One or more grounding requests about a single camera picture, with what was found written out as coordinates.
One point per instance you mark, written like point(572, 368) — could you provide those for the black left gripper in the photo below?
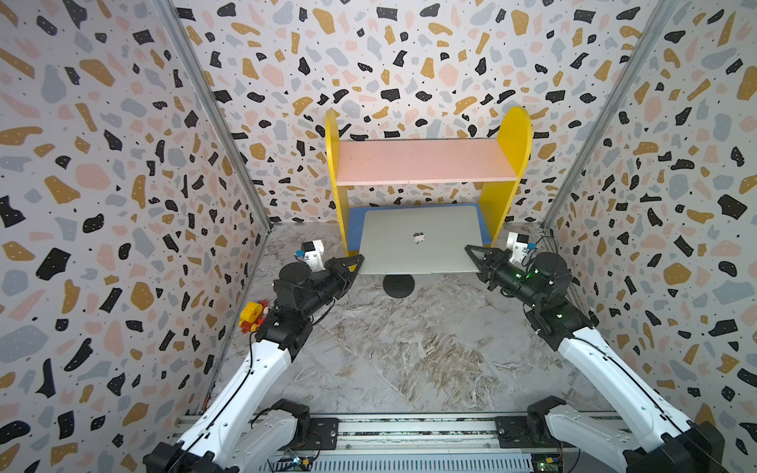
point(335, 269)

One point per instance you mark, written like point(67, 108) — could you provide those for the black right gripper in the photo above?
point(494, 268)

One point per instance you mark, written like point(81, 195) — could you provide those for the silver laptop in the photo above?
point(417, 240)

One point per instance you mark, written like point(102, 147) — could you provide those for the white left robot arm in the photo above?
point(248, 378)

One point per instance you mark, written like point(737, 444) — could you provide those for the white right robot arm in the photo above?
point(660, 437)

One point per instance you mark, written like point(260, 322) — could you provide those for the glitter microphone on black stand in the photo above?
point(398, 286)

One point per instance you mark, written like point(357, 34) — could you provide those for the yellow pink blue shelf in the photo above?
point(497, 164)

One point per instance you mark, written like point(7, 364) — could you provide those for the red yellow toy vehicle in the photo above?
point(253, 315)

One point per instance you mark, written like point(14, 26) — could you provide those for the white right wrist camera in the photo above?
point(520, 247)

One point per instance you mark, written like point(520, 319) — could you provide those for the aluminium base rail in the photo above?
point(442, 442)

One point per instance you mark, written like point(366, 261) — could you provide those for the aluminium corner frame post right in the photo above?
point(653, 30)

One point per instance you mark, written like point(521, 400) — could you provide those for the aluminium corner frame post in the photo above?
point(653, 30)
point(167, 13)

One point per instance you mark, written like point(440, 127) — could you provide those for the aluminium corner frame post left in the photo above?
point(167, 13)

